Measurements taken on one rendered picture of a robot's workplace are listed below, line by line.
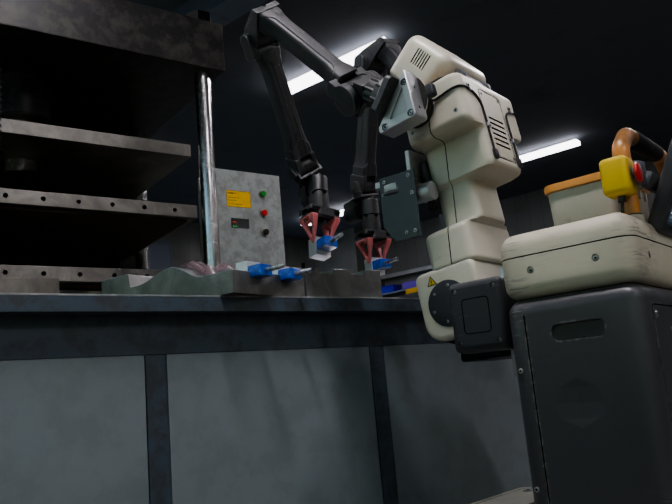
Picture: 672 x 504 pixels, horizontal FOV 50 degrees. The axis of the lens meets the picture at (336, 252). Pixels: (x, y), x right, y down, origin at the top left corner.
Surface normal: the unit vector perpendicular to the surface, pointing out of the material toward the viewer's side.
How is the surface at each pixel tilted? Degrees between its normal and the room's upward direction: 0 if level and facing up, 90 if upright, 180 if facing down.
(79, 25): 90
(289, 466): 90
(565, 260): 90
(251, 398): 90
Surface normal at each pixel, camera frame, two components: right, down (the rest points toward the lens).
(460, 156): -0.65, -0.10
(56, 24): 0.58, -0.21
